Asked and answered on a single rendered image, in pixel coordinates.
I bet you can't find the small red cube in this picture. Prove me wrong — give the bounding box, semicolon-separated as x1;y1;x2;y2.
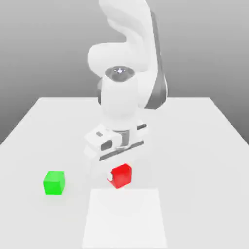
107;163;133;190

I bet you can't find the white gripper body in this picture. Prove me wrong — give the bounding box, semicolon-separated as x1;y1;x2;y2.
98;139;146;169

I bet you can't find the small green cube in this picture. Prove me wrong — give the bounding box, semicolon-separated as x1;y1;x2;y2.
43;170;66;196

